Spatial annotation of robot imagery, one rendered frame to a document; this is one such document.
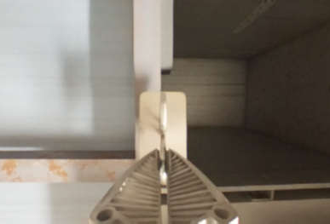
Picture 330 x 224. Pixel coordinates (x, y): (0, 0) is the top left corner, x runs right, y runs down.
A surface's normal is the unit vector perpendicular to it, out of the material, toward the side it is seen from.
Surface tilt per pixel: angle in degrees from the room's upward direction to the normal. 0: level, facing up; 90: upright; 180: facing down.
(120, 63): 90
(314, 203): 90
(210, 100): 90
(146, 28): 90
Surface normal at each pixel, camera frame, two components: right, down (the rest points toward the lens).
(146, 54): 0.04, 0.08
